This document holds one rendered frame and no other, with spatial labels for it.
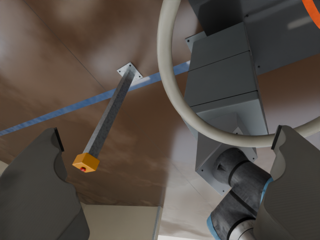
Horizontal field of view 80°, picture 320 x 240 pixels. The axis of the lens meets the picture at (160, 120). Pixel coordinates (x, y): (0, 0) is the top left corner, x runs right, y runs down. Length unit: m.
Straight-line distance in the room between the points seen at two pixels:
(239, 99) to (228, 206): 0.49
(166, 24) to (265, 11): 1.35
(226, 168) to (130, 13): 1.37
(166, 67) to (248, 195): 0.64
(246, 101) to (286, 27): 0.90
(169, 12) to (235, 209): 0.74
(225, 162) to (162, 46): 0.68
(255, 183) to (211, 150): 0.23
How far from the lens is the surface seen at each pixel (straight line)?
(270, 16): 1.72
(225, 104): 1.02
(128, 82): 1.92
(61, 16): 2.08
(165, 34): 0.39
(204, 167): 0.95
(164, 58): 0.40
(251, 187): 0.88
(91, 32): 2.00
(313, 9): 1.78
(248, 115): 1.06
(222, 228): 0.89
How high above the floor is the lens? 1.56
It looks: 39 degrees down
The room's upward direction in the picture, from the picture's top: 166 degrees counter-clockwise
